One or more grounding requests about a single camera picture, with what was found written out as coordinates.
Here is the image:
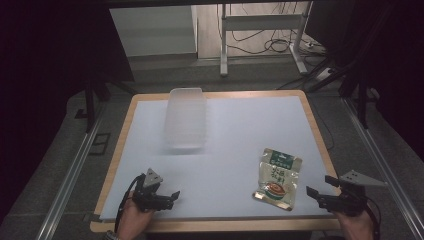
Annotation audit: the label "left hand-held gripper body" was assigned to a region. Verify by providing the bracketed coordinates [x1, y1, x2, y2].
[132, 167, 172, 213]

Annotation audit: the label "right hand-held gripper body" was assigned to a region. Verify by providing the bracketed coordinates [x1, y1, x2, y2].
[318, 169, 388, 217]

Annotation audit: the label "person's right hand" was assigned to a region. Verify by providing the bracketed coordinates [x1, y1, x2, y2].
[333, 209, 375, 240]

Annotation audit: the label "person's left hand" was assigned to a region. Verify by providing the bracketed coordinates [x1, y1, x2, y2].
[116, 191, 156, 240]

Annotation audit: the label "beige seasoning packet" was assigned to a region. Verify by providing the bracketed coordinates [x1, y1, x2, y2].
[251, 147, 304, 212]

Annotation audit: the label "wooden table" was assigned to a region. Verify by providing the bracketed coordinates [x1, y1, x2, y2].
[89, 89, 342, 234]

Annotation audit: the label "silver wristwatch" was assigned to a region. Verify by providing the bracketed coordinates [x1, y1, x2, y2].
[103, 229, 122, 240]

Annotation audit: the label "clear plastic container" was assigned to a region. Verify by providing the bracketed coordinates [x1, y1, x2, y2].
[164, 87, 208, 150]

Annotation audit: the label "white table mat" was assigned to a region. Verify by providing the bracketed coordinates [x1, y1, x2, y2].
[99, 95, 338, 222]

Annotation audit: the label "black metal stand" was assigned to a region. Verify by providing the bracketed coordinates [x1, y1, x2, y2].
[74, 71, 136, 134]
[306, 59, 381, 130]

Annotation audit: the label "white power strip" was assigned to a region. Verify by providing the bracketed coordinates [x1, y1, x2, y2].
[314, 67, 335, 82]

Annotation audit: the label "silver metal floor rail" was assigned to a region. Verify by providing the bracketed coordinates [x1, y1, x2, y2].
[34, 99, 108, 240]
[341, 96, 424, 240]

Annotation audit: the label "black floor cables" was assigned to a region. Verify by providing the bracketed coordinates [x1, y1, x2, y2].
[216, 3, 329, 56]

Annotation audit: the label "white wall panel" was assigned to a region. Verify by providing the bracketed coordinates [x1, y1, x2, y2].
[109, 5, 198, 58]

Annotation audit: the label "white desk frame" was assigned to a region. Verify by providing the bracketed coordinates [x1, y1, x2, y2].
[218, 2, 314, 78]

